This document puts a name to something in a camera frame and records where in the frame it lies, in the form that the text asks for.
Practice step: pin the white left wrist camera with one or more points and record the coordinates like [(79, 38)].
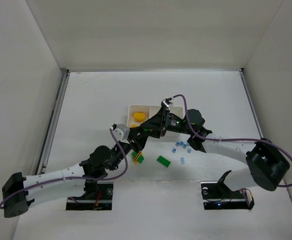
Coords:
[(121, 132)]

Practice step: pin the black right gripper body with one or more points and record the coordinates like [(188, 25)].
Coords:
[(164, 122)]

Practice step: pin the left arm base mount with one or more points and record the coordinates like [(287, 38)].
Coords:
[(99, 199)]

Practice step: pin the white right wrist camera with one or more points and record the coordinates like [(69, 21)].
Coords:
[(167, 103)]

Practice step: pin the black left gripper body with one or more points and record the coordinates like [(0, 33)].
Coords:
[(136, 142)]

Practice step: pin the green lego plate piece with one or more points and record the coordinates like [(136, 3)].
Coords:
[(140, 158)]

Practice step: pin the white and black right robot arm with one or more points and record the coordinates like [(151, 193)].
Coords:
[(266, 165)]

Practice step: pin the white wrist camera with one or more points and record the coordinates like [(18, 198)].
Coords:
[(121, 132), (167, 103)]

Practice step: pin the yellow oval butterfly lego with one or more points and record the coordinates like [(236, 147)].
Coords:
[(139, 117)]

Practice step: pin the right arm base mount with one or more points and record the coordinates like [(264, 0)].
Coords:
[(217, 196)]

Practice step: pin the white three-compartment container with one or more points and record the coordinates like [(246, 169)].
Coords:
[(150, 110)]

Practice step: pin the green flat lego plate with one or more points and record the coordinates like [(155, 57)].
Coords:
[(163, 161)]

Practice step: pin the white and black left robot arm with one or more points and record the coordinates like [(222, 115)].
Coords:
[(20, 193)]

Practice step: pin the yellow striped lego brick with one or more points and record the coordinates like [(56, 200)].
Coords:
[(137, 157)]

